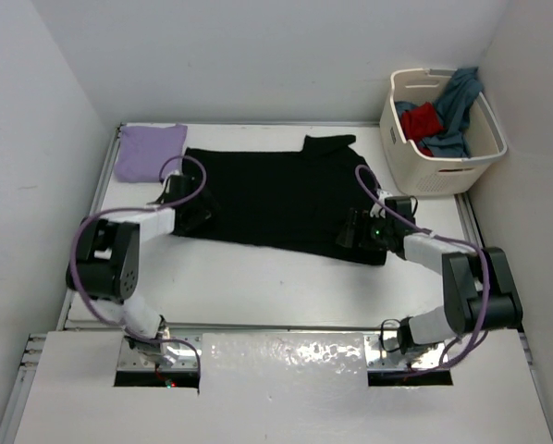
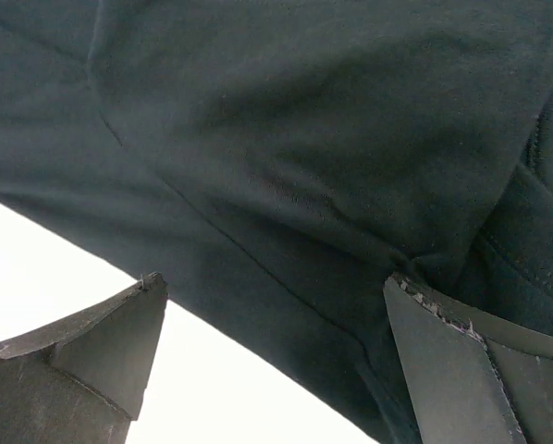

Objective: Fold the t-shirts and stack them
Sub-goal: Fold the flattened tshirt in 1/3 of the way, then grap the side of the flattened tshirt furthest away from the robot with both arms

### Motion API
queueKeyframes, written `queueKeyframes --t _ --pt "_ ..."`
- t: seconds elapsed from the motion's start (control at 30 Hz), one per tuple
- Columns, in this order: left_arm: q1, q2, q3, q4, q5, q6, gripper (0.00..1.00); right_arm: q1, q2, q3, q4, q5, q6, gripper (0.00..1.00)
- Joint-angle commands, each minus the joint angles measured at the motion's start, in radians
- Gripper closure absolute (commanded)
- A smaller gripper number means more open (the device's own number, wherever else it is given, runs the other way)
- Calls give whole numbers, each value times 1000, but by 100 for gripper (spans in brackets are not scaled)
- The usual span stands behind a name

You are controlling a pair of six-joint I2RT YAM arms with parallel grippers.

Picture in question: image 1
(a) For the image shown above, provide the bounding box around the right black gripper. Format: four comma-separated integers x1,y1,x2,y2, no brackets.
338,209,394,253

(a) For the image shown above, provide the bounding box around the purple t shirt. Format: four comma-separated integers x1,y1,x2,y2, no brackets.
114,124,188,183

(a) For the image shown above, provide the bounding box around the black garment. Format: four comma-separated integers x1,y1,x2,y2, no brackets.
183,134,387,266

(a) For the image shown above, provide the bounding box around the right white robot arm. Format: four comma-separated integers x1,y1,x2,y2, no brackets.
337,197,523,354

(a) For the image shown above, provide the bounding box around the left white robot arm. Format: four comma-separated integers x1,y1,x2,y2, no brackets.
67,172,218,344

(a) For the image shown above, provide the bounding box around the beige laundry basket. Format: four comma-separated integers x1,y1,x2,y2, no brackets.
379,68,508,196

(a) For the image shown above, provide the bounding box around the red garment in basket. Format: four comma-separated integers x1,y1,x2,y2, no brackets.
399,102,444,157

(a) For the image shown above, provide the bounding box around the teal shirt in basket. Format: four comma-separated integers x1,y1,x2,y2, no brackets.
395,68,484,158

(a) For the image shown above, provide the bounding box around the white front cover board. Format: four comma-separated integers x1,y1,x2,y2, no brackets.
16,331,551,443

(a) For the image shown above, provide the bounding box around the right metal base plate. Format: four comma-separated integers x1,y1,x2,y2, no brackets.
363,329,445,372

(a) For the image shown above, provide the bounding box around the metal base plate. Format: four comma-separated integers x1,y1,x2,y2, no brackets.
363,329,445,372
117,327,202,373

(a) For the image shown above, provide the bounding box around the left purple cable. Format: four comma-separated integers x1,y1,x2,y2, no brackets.
70,155,208,380

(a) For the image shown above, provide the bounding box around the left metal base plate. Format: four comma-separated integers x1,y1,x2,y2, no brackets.
117,327,202,373

